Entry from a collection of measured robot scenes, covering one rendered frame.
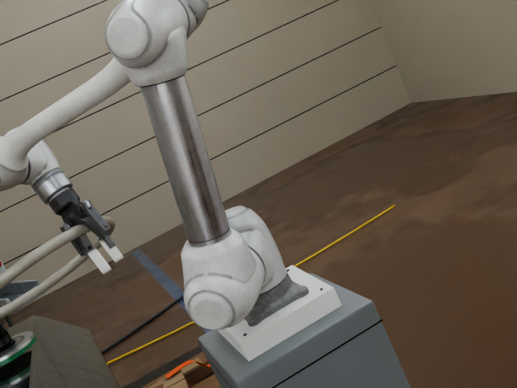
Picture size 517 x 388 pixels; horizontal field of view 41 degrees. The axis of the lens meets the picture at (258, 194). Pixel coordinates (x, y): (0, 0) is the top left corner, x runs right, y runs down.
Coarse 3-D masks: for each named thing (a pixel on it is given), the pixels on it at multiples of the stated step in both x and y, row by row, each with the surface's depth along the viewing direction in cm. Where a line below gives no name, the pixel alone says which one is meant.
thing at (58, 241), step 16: (80, 224) 178; (112, 224) 194; (48, 240) 172; (64, 240) 173; (96, 240) 208; (32, 256) 168; (80, 256) 212; (16, 272) 167; (64, 272) 213; (0, 288) 168; (48, 288) 212; (16, 304) 205
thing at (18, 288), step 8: (24, 280) 220; (32, 280) 214; (8, 288) 231; (16, 288) 226; (24, 288) 221; (32, 288) 216; (0, 296) 236; (8, 296) 230; (16, 296) 224; (0, 304) 209
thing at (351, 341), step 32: (320, 320) 173; (352, 320) 170; (224, 352) 181; (288, 352) 165; (320, 352) 168; (352, 352) 170; (384, 352) 173; (224, 384) 188; (256, 384) 163; (288, 384) 165; (320, 384) 168; (352, 384) 171; (384, 384) 174
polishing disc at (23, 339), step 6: (12, 336) 257; (18, 336) 253; (24, 336) 249; (30, 336) 246; (18, 342) 246; (24, 342) 243; (12, 348) 242; (18, 348) 240; (0, 354) 241; (6, 354) 238; (12, 354) 238; (0, 360) 237
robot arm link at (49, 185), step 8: (48, 176) 177; (56, 176) 177; (64, 176) 179; (40, 184) 177; (48, 184) 176; (56, 184) 177; (64, 184) 178; (40, 192) 177; (48, 192) 176; (56, 192) 177; (48, 200) 179
